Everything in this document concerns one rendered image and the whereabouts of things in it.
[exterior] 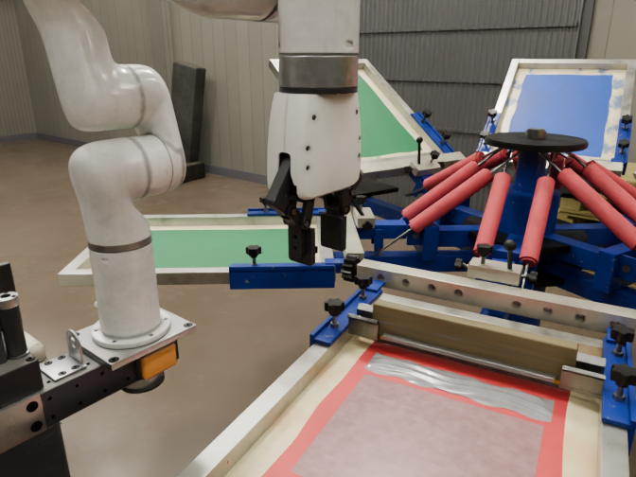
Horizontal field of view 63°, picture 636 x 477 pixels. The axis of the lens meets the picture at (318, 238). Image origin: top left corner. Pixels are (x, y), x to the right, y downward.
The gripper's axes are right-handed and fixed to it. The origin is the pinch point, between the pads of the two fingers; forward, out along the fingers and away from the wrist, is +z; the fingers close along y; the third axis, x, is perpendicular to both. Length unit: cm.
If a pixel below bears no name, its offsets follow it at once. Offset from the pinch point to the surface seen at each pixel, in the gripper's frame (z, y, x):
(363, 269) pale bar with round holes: 35, -67, -38
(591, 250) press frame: 36, -125, 5
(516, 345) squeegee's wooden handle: 35, -53, 7
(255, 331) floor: 139, -152, -171
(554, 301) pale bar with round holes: 34, -77, 7
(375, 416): 43, -27, -8
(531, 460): 43, -33, 17
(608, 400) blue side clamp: 38, -51, 24
